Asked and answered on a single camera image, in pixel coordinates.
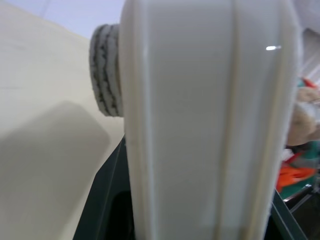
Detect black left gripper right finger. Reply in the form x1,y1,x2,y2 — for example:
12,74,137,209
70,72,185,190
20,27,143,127
266,197,309,240

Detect white ribbed round roll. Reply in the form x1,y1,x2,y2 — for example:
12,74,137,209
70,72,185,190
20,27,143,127
89,23,125,118

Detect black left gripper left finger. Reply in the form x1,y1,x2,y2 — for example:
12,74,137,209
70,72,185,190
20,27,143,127
71,136,136,240

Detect aluminium frame rail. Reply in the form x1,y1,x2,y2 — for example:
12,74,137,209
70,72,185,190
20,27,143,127
283,183,320,214

